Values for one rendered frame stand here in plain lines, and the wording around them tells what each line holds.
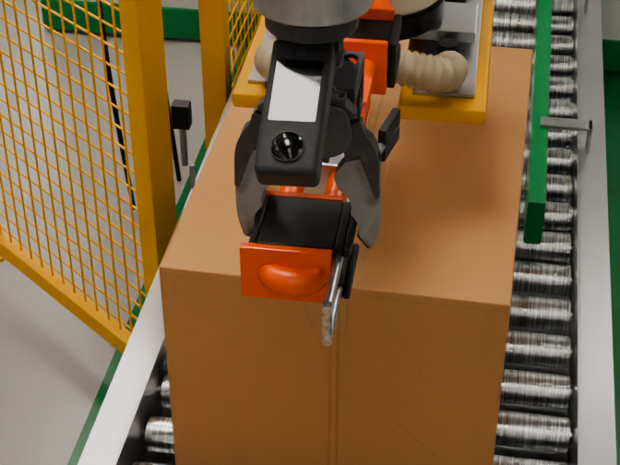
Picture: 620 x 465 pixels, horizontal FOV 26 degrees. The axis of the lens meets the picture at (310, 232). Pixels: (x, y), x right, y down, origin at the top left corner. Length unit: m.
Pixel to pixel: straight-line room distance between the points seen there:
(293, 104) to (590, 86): 1.70
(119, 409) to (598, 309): 0.73
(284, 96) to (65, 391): 1.88
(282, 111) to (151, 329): 1.06
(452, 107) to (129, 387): 0.67
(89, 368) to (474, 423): 1.39
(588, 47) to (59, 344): 1.26
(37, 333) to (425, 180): 1.46
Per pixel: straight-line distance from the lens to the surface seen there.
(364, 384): 1.59
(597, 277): 2.14
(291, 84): 0.99
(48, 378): 2.85
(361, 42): 1.35
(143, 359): 1.96
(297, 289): 1.05
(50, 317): 3.00
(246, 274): 1.07
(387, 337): 1.54
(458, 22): 1.64
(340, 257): 1.06
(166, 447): 1.92
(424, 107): 1.52
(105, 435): 1.85
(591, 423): 1.89
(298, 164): 0.96
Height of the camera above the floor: 1.88
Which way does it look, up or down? 36 degrees down
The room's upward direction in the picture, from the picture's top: straight up
